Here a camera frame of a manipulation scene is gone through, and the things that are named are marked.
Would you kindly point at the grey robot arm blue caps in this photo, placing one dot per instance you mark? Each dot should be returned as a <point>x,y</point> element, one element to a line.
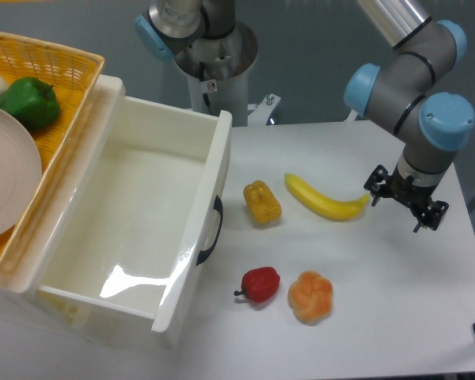
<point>397,98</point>

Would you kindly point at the white drawer cabinet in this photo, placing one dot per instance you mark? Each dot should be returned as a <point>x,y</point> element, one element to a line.
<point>36,237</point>

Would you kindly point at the green bell pepper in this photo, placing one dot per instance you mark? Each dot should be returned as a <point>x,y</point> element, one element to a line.
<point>31,102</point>

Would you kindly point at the pink plate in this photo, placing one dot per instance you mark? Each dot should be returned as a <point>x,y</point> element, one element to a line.
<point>20,170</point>

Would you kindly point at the yellow woven basket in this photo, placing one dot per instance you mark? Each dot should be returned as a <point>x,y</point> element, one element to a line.
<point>68,76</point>

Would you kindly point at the black drawer handle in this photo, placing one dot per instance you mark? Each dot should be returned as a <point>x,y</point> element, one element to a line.
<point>214,233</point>

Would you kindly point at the red bell pepper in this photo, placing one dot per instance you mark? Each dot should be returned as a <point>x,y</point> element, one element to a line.
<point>259,284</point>

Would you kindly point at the round knotted orange bread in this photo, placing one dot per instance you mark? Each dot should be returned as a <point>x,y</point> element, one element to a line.
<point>310,297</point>

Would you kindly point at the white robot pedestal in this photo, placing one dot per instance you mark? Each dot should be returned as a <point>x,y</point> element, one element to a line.
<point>217,73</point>

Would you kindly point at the yellow banana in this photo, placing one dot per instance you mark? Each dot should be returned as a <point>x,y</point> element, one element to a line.
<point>326,207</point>

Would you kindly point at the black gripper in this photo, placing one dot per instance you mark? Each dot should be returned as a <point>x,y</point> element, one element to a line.
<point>428,213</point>

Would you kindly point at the white plastic drawer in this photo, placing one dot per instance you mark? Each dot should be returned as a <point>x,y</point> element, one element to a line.
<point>127,257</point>

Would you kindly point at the yellow bell pepper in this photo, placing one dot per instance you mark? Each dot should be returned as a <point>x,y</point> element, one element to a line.
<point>261,202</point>

